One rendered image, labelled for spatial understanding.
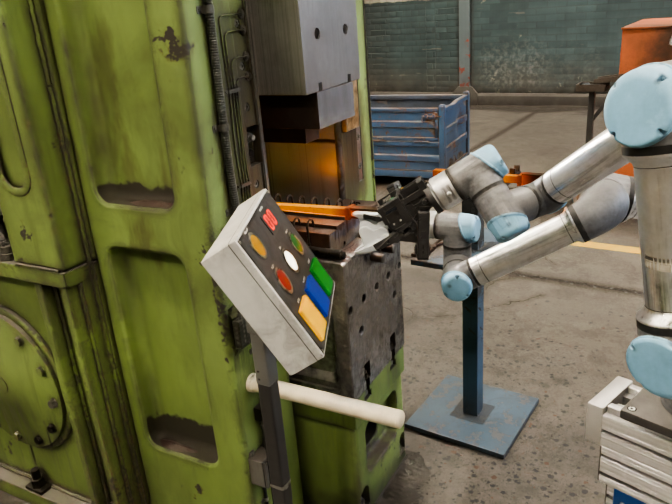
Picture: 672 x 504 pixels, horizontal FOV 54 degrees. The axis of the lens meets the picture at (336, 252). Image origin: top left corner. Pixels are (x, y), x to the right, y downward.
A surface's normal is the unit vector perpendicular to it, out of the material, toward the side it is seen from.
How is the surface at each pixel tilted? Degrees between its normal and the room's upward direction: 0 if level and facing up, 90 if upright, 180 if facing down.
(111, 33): 89
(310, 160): 90
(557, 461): 0
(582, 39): 88
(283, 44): 90
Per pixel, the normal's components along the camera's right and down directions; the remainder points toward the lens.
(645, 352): -0.77, 0.40
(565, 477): -0.07, -0.93
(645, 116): -0.81, 0.15
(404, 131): -0.44, 0.34
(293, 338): -0.06, 0.36
